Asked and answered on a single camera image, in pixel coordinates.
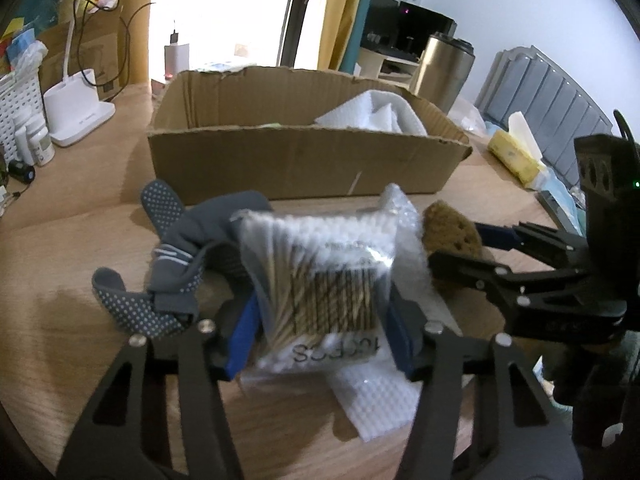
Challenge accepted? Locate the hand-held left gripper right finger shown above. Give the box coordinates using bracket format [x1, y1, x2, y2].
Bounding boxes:
[387, 292, 586, 480]

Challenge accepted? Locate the steel tumbler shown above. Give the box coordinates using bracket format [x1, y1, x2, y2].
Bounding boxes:
[409, 31, 475, 115]

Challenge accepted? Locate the blue plastic packet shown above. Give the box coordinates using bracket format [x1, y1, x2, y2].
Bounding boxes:
[535, 165, 587, 238]

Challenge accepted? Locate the white pill bottle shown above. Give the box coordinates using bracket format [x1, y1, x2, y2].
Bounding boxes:
[26, 122, 55, 166]
[14, 112, 32, 163]

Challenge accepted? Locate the cardboard box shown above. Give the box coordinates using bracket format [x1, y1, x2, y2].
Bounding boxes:
[146, 66, 474, 202]

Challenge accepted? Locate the white perforated basket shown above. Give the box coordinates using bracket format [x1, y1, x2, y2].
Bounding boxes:
[0, 72, 47, 161]

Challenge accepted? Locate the cotton swab packet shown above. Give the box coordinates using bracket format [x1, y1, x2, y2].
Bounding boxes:
[235, 209, 401, 376]

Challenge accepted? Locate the yellow tissue pack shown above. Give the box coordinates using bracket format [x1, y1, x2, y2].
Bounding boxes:
[487, 112, 549, 189]

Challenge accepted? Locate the black computer monitor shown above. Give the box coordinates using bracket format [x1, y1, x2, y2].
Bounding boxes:
[361, 0, 458, 61]

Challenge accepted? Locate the black charging cable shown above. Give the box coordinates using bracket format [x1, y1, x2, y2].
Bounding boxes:
[74, 0, 156, 102]

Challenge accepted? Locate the dark flat notebook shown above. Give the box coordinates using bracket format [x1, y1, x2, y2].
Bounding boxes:
[536, 191, 572, 232]

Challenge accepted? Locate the white desk lamp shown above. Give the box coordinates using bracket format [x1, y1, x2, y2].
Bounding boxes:
[44, 0, 117, 148]

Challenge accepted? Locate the clear plastic bag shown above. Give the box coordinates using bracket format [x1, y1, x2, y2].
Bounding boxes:
[449, 99, 489, 137]

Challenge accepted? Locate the brown cardboard carton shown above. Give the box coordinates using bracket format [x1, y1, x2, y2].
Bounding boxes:
[37, 5, 135, 102]

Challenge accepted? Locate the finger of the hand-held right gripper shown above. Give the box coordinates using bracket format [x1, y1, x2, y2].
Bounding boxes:
[475, 222, 591, 268]
[430, 251, 626, 343]

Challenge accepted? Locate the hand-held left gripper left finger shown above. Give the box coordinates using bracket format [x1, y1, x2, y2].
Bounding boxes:
[56, 292, 263, 480]

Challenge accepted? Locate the brown sponge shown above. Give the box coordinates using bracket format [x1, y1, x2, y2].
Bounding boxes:
[422, 201, 485, 261]

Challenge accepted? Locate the yellow curtain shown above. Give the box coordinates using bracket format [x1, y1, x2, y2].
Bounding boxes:
[97, 0, 160, 87]
[319, 0, 375, 76]

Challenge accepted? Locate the white cloth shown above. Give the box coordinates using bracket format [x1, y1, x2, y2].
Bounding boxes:
[314, 89, 429, 137]

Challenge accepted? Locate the clear bubble wrap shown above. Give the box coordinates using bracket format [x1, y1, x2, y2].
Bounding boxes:
[377, 184, 463, 333]

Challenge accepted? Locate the grey padded headboard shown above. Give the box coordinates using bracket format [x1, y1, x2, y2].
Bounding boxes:
[472, 45, 615, 188]

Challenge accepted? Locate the white computer desk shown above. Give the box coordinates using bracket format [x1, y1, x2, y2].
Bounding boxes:
[356, 45, 422, 92]

